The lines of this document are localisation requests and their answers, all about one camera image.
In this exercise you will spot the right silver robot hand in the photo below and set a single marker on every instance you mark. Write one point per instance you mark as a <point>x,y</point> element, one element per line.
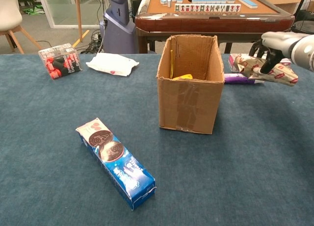
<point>277,41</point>

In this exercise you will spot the beige snack bag red print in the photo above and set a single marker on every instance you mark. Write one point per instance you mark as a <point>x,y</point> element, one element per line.
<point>282,75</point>

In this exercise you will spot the yellow tape measure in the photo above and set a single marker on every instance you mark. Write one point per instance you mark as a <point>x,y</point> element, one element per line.
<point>184,77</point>

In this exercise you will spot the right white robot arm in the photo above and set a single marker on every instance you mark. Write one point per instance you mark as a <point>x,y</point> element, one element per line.
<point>304,52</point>

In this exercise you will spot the white floral toothpaste box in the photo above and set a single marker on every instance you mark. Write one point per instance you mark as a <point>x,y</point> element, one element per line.
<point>230,63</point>

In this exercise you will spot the open cardboard box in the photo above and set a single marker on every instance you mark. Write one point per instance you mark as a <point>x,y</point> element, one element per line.
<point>189,106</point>

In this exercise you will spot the blue cookie package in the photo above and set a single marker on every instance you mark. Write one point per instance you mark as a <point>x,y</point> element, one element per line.
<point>117,162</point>

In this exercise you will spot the red black clear pack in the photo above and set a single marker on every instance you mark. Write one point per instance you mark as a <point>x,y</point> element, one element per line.
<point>61,63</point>

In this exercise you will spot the chrome stool black seat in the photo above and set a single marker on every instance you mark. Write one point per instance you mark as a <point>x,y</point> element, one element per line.
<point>304,25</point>

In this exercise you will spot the long blue-backed mahjong tile row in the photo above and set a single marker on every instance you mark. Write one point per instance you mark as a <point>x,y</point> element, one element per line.
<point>246,0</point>

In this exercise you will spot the purple white tube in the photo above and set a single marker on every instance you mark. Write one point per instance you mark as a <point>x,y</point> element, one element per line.
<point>235,79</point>

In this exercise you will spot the brown mahjong table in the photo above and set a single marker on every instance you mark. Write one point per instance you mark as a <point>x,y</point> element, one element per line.
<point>208,22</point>

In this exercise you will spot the face-up mahjong tile row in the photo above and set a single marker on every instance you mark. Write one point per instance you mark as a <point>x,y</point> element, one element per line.
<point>208,7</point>

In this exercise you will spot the short blue-backed mahjong tile row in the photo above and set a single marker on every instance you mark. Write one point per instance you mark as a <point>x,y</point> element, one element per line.
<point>208,1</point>

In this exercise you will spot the white tissue pack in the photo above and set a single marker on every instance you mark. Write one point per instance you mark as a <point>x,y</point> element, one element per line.
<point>110,64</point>

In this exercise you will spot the wooden pole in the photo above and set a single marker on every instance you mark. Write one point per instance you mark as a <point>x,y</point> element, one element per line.
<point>79,15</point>

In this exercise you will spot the blue felt table cover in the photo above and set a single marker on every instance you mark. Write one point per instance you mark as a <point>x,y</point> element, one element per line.
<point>49,113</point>

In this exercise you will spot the green cloth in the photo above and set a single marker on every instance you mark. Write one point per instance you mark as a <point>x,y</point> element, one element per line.
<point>34,10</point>

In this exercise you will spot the white chair wooden legs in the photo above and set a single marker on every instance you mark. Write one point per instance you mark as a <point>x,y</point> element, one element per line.
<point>9,15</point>

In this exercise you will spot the grey-blue robot pedestal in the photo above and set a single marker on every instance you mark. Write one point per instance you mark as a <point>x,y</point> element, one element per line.
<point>117,34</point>

